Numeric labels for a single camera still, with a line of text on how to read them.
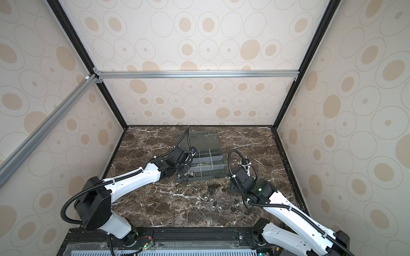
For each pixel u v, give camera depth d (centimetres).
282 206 45
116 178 48
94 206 42
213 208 82
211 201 85
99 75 90
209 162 101
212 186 90
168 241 73
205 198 85
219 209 81
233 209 81
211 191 87
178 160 65
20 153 54
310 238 41
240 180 54
